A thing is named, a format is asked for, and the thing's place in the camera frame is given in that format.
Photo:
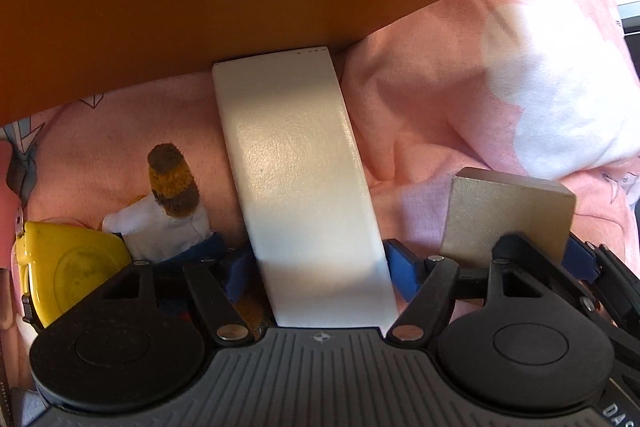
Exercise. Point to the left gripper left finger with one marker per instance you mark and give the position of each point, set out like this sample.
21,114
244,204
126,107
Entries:
216,286

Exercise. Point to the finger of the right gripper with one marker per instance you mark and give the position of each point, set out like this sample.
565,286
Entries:
580,260

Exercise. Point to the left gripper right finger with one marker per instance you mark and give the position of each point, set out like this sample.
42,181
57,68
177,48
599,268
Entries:
427,286

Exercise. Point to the brown dog plush toy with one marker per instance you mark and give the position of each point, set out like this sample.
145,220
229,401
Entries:
170,224

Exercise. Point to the small brown cardboard box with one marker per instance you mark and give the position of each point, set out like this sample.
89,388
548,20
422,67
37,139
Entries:
485,205

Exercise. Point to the white rectangular box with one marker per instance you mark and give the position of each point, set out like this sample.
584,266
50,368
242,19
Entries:
303,193

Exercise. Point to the yellow tape measure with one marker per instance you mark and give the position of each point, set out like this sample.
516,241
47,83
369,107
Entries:
59,265

